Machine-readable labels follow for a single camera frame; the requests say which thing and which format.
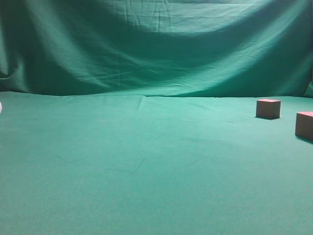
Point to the red-brown cube block at edge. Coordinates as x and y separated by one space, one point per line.
304 125

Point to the green cloth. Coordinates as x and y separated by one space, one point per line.
138 117

